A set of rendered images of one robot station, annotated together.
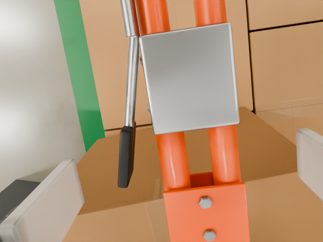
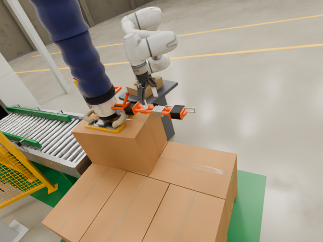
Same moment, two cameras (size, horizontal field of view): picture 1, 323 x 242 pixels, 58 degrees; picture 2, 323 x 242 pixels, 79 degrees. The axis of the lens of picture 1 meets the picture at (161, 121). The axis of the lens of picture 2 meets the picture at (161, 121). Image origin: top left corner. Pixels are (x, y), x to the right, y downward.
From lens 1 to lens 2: 115 cm
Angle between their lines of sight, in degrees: 43
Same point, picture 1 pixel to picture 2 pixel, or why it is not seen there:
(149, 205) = (147, 117)
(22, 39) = not seen: hidden behind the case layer
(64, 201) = (155, 93)
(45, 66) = not seen: hidden behind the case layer
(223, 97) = (155, 110)
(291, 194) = (133, 133)
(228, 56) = (157, 111)
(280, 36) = (163, 190)
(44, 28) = not seen: hidden behind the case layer
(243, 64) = (162, 178)
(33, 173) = (173, 138)
